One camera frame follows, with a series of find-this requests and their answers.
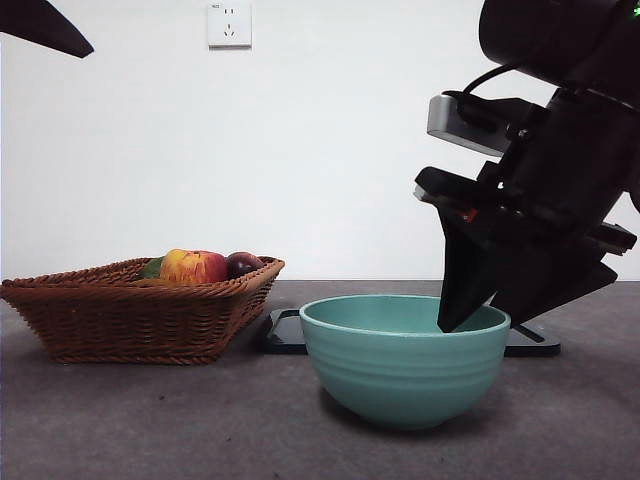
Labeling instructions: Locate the white wall socket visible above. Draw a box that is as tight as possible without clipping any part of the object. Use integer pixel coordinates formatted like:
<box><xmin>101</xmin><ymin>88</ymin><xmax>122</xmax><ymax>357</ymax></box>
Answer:
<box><xmin>207</xmin><ymin>1</ymin><xmax>253</xmax><ymax>50</ymax></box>

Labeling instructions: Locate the teal ribbed bowl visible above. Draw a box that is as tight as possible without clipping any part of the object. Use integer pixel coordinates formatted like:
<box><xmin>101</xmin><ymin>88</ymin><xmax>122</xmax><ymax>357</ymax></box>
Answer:
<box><xmin>298</xmin><ymin>294</ymin><xmax>512</xmax><ymax>431</ymax></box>

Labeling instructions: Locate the black camera cable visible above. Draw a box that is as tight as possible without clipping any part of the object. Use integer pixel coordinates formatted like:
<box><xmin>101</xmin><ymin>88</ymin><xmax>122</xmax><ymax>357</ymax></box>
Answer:
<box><xmin>460</xmin><ymin>60</ymin><xmax>519</xmax><ymax>99</ymax></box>

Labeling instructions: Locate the dark red plum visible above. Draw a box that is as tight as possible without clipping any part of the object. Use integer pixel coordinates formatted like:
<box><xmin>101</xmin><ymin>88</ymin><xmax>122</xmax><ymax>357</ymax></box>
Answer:
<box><xmin>225</xmin><ymin>251</ymin><xmax>265</xmax><ymax>281</ymax></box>

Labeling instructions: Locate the brown wicker basket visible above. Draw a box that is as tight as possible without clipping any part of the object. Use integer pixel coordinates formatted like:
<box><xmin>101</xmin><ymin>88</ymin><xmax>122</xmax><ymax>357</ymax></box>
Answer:
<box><xmin>0</xmin><ymin>255</ymin><xmax>286</xmax><ymax>365</ymax></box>

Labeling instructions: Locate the red yellow apple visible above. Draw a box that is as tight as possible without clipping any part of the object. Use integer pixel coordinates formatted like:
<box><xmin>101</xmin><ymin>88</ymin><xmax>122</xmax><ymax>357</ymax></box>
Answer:
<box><xmin>158</xmin><ymin>248</ymin><xmax>229</xmax><ymax>287</ymax></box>

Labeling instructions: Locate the dark rectangular tray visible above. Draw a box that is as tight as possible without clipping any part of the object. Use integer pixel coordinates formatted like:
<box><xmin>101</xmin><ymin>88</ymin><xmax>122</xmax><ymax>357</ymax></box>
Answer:
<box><xmin>260</xmin><ymin>308</ymin><xmax>562</xmax><ymax>358</ymax></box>

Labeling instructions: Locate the green fruit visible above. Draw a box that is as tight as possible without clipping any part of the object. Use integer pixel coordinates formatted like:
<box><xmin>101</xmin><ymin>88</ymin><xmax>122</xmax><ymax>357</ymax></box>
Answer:
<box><xmin>139</xmin><ymin>257</ymin><xmax>165</xmax><ymax>281</ymax></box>

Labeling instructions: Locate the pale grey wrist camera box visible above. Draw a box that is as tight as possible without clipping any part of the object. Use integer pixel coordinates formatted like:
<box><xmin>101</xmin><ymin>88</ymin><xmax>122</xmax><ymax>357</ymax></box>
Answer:
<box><xmin>427</xmin><ymin>94</ymin><xmax>516</xmax><ymax>156</ymax></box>

